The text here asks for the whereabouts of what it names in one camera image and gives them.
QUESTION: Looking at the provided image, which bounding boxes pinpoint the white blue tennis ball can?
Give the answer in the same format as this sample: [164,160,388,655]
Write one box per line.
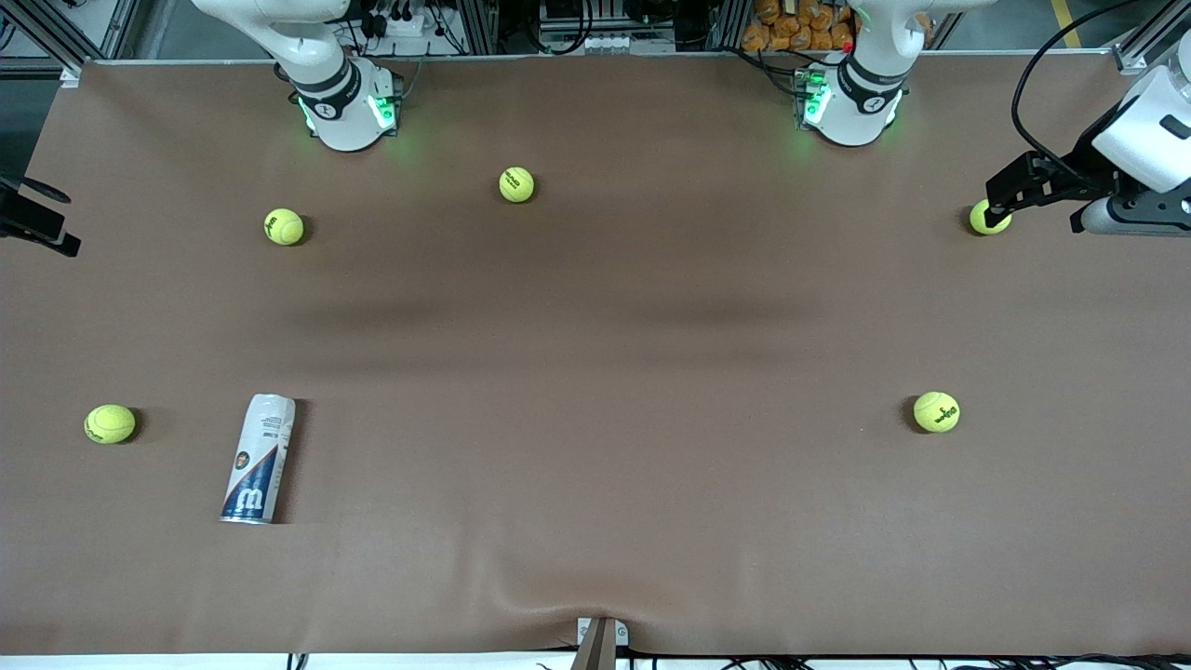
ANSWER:
[220,393,297,526]

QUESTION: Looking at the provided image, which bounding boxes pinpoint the orange snack packets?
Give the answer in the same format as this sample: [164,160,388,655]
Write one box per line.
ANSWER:
[742,0,857,53]

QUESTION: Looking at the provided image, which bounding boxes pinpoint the white power strip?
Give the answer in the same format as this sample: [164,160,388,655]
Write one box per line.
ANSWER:
[363,9,431,40]

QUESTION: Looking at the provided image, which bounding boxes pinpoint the white connector strip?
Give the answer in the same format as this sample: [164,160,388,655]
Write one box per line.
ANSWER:
[538,33,677,55]

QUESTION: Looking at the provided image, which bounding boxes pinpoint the brown table mat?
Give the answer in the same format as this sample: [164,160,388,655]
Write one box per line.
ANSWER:
[0,58,1191,657]

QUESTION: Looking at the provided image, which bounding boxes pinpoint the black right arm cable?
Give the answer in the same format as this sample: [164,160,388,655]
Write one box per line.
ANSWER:
[0,177,73,205]

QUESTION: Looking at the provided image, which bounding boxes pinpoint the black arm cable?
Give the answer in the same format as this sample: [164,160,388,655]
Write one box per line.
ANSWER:
[1011,0,1144,182]
[0,177,73,205]

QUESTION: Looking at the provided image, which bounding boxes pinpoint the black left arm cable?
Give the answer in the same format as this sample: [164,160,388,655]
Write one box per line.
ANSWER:
[1011,0,1144,182]

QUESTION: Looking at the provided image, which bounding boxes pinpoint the aluminium frame beam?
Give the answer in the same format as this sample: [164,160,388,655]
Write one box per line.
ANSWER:
[1112,0,1191,75]
[0,0,141,89]

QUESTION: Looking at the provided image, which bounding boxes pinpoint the aluminium frame post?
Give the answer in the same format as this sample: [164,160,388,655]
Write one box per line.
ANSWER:
[456,0,503,57]

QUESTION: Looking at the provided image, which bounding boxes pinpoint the grey metal edge bracket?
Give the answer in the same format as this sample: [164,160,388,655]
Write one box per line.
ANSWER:
[575,616,630,670]

